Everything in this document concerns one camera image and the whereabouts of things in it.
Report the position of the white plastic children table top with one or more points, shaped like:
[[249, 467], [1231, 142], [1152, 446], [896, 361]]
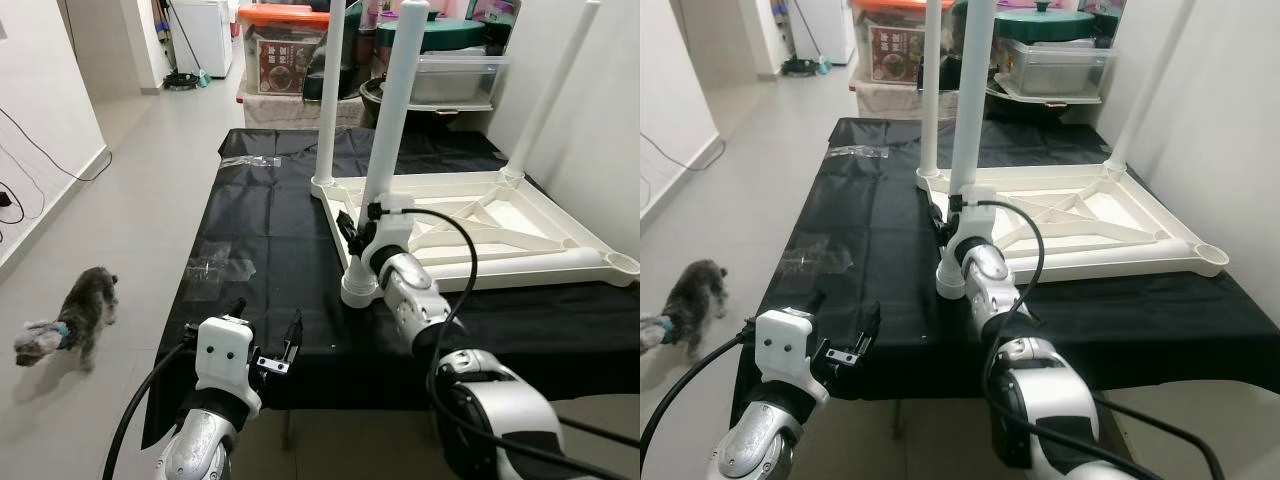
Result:
[[1090, 205], [500, 215]]

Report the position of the clear plastic wrap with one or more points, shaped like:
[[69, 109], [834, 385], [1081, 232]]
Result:
[[250, 160], [220, 270], [862, 152], [815, 258]]

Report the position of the grey fluffy small dog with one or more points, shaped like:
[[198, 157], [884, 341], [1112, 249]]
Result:
[[690, 305], [70, 320]]

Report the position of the black wok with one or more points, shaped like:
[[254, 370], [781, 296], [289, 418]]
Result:
[[1010, 107], [372, 100]]

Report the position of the beige patterned cloth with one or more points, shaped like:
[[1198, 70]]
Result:
[[890, 98], [290, 110]]

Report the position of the black bag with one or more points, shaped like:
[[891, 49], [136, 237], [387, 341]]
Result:
[[952, 55], [360, 55]]

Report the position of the clear plastic storage box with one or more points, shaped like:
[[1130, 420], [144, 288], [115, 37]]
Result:
[[1060, 70], [455, 80]]

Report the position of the black floor mop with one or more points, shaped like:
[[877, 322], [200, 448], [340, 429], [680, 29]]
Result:
[[803, 68], [185, 78]]

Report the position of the green pot lid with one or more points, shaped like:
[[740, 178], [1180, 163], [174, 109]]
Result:
[[1045, 25], [450, 35]]

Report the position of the white household appliance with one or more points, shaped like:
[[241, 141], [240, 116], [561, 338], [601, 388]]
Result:
[[205, 35], [825, 25]]

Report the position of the pink cardboard box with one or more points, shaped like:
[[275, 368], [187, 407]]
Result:
[[445, 8]]

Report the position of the black power adapter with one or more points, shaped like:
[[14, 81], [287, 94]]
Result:
[[6, 200]]

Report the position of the colourful printed box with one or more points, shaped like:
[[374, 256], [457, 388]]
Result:
[[495, 15], [1105, 12]]

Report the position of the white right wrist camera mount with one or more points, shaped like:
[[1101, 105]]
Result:
[[385, 225], [970, 215]]

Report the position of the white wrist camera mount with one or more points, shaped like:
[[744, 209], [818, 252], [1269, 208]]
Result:
[[970, 215], [225, 355], [790, 345], [385, 225]]

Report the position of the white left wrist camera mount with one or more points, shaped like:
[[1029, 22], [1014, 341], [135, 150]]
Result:
[[790, 345], [225, 355]]

